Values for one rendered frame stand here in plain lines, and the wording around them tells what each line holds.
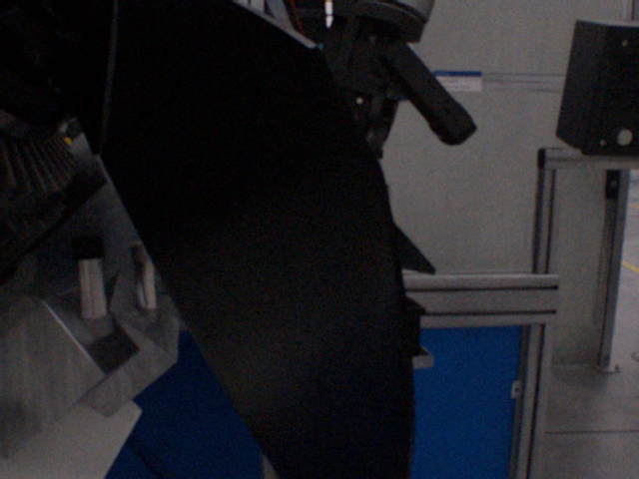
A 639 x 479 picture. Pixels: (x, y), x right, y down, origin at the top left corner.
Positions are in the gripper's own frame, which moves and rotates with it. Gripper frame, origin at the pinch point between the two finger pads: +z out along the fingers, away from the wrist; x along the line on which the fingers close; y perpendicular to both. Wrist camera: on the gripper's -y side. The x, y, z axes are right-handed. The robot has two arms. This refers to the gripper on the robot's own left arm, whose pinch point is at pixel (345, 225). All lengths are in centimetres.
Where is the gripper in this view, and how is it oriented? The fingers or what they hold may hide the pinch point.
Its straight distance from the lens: 53.0
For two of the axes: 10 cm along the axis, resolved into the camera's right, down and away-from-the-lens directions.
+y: -9.5, -2.8, -0.9
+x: 0.4, 1.8, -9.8
